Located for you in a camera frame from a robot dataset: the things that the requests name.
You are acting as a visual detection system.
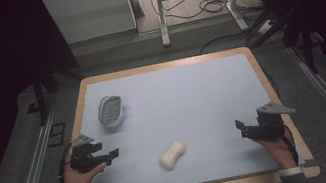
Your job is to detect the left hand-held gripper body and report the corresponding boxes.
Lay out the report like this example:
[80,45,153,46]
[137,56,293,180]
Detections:
[65,131,101,176]

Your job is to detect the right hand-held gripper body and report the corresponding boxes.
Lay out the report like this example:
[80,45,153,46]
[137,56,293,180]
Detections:
[252,97,302,143]

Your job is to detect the person's left hand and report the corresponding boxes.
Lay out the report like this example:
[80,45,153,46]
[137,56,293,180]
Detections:
[58,150,111,183]

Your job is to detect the person's right hand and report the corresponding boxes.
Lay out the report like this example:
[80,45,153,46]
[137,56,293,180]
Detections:
[253,130,301,176]

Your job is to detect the white oval soap dish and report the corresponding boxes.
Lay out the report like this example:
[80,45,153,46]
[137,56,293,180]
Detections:
[94,93,128,131]

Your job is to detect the pale blue table mat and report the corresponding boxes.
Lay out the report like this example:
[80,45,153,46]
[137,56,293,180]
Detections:
[67,45,308,183]

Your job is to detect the cream soap bar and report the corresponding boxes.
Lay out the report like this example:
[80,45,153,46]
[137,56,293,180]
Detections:
[155,137,191,173]

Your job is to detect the black metal stand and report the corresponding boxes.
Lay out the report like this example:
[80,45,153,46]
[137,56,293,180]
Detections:
[27,54,90,128]
[240,0,326,85]

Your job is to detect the white power strip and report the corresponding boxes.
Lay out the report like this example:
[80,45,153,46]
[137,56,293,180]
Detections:
[254,18,278,37]

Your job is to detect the white cabinet panel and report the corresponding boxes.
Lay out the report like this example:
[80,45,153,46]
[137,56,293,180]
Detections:
[41,0,139,48]

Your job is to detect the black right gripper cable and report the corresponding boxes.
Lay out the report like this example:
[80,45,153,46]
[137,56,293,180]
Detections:
[278,123,301,168]

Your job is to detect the black floor bracket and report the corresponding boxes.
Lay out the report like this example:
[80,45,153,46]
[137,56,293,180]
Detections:
[43,121,71,149]

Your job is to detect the black floor cables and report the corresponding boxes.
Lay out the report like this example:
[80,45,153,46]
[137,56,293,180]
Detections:
[148,0,273,64]

